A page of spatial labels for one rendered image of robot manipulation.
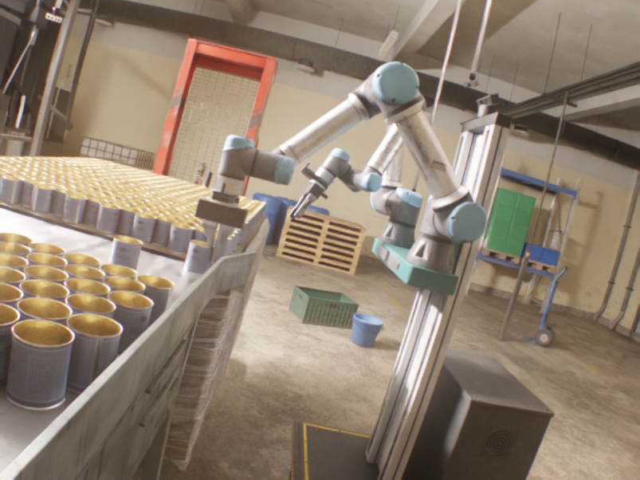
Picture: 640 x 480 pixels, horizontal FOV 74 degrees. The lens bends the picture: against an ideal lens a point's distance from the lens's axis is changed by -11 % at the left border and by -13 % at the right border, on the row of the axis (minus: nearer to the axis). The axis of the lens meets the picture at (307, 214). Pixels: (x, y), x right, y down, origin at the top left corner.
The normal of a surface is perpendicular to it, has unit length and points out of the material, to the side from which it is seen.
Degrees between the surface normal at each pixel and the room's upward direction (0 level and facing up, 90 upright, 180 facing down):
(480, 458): 90
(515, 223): 90
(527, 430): 90
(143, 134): 90
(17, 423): 0
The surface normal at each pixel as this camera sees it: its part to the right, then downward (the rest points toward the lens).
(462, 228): 0.15, 0.21
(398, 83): 0.04, -0.02
